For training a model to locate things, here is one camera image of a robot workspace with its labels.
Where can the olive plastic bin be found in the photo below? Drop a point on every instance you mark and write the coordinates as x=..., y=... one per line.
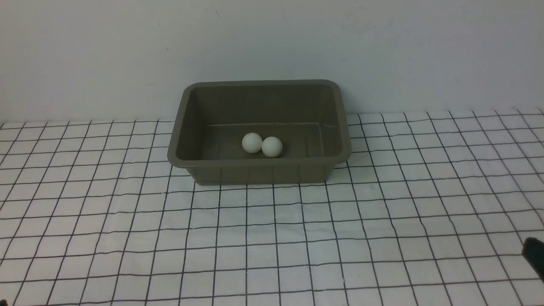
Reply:
x=260, y=132

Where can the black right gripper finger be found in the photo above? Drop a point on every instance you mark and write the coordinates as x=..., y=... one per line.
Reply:
x=533, y=252

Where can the white grid-pattern tablecloth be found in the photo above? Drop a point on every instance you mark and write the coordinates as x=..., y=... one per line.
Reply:
x=431, y=209

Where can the white table-tennis ball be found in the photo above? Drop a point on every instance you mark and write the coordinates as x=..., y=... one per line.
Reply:
x=252, y=143
x=272, y=147

